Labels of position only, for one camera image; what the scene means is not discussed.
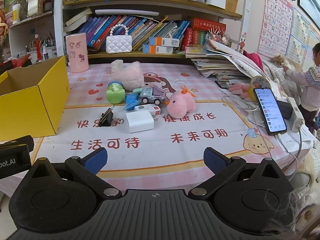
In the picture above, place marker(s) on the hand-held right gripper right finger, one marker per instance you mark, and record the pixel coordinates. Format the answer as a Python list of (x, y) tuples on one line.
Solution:
[(213, 161)]

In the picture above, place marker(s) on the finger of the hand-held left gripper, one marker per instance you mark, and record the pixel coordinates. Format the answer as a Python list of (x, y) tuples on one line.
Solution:
[(20, 140)]

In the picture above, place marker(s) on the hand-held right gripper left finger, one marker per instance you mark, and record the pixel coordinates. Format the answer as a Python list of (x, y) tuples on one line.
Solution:
[(96, 161)]

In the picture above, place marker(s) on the yellow cardboard box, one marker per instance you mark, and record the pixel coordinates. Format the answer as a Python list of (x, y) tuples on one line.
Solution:
[(25, 110)]

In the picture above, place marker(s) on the green frog toy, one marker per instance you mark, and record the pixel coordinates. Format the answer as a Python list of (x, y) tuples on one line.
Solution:
[(115, 95)]

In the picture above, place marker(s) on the grey and purple toy truck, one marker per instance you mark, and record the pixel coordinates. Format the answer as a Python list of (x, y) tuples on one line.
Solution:
[(150, 95)]

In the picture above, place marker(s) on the black binder clip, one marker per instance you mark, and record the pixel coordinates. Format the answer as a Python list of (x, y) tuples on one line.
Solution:
[(107, 118)]

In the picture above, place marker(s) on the white charger adapter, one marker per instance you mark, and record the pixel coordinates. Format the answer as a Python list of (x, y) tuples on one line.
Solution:
[(140, 121)]

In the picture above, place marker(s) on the pink chick plush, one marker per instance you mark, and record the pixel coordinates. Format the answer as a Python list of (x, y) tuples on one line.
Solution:
[(178, 105)]

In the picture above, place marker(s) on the blue plastic toy piece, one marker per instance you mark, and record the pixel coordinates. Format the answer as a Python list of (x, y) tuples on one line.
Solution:
[(131, 103)]

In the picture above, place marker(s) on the small white box red label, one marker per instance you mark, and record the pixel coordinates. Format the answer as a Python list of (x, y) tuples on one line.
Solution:
[(147, 109)]

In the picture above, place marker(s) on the pink plush toy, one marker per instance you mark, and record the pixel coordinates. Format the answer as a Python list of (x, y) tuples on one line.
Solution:
[(238, 90)]

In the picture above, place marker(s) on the black smartphone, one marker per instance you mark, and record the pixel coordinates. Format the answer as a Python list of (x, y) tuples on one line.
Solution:
[(270, 110)]

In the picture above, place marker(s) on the yellow snow globe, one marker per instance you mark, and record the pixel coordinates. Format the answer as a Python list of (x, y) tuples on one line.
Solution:
[(260, 83)]

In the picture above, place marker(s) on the pink plush bear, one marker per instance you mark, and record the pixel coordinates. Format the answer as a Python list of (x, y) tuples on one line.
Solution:
[(130, 77)]

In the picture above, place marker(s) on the pen holder with pens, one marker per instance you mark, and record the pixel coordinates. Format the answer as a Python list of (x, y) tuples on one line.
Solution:
[(48, 51)]

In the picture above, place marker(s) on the white power strip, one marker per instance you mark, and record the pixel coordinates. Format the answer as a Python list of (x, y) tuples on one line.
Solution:
[(296, 115)]

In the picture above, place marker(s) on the grey fuzzy fur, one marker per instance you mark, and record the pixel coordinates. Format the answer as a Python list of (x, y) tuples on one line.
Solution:
[(295, 212)]

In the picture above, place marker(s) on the stack of books and papers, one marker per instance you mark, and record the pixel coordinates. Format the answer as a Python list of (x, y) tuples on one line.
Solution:
[(220, 62)]

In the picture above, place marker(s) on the pink cylinder container with stickers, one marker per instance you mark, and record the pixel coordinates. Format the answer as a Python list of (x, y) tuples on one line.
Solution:
[(76, 55)]

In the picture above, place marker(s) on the white side shelf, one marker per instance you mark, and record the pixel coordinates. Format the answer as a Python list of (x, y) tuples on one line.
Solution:
[(20, 32)]

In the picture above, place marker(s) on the white quilted handbag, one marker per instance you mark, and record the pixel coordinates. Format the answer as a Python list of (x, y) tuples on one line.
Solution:
[(118, 45)]

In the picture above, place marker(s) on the red snack bag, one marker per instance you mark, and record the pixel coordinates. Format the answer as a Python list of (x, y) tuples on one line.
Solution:
[(3, 22)]

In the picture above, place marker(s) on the orange cat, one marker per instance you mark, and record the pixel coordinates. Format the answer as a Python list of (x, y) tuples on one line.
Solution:
[(281, 61)]

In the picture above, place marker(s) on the white jar yellow label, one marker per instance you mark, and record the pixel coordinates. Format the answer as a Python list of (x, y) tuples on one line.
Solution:
[(16, 15)]

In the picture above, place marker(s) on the orange and white box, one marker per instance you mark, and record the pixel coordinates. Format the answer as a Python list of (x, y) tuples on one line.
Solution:
[(165, 41), (157, 49)]

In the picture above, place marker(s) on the thick white book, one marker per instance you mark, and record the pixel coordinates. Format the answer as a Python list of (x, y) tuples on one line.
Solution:
[(78, 17)]

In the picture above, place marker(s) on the red dictionary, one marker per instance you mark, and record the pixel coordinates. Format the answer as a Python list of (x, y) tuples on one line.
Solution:
[(208, 25)]

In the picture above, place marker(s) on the white tape dispenser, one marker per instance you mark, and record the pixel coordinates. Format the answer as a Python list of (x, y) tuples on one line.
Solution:
[(33, 1)]

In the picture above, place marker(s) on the row of blue and red books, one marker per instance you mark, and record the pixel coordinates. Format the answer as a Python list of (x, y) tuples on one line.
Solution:
[(150, 30)]

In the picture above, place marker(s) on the white rolled paper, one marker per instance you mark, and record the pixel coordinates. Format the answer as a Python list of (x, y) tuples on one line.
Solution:
[(127, 12)]

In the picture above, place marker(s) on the wooden bookshelf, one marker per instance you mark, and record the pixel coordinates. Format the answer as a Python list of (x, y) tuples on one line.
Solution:
[(150, 3)]

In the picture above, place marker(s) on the blue wall chart poster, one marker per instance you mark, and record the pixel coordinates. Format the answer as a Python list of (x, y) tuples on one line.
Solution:
[(298, 37)]

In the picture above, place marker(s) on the alphabet wall poster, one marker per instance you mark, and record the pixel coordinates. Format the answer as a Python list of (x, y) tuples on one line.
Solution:
[(275, 22)]

